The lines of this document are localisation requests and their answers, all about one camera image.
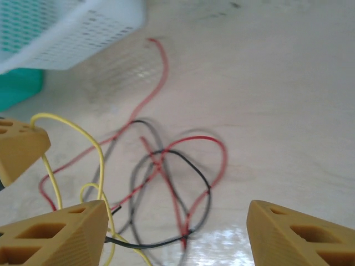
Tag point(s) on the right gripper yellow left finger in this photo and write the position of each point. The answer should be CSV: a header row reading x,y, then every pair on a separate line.
x,y
69,249

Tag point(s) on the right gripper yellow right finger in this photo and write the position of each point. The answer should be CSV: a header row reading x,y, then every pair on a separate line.
x,y
274,243

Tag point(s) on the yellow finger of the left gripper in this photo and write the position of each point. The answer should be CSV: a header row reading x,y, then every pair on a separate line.
x,y
22,149

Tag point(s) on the teal plastic basket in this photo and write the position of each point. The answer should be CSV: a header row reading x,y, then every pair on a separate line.
x,y
19,88

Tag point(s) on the white plastic basket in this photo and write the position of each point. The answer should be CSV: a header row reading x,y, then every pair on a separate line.
x,y
83,41

